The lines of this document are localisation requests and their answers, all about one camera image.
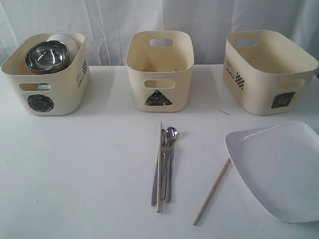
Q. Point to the wooden chopstick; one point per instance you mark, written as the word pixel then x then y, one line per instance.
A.
pixel 159 172
pixel 211 192

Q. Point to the stainless steel bowl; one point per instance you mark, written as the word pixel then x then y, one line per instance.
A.
pixel 47 57

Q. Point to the cream bin with square mark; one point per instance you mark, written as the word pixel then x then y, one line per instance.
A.
pixel 266 72

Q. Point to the cream bin with triangle mark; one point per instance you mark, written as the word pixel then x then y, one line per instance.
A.
pixel 160 67

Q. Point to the white ceramic bowl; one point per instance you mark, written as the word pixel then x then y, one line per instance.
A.
pixel 71 44

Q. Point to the steel mug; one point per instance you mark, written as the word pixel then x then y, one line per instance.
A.
pixel 43 87

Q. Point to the steel table knife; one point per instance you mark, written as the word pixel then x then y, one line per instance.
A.
pixel 154 190

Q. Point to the cream bin with circle mark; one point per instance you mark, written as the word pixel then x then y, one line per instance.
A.
pixel 67 86

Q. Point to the steel fork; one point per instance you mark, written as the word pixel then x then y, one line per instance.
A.
pixel 168 174

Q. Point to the white square plate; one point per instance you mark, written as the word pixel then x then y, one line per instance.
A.
pixel 279 164

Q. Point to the steel spoon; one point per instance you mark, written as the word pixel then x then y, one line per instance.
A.
pixel 171 134

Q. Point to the white curtain backdrop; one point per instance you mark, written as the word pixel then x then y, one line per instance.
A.
pixel 109 25

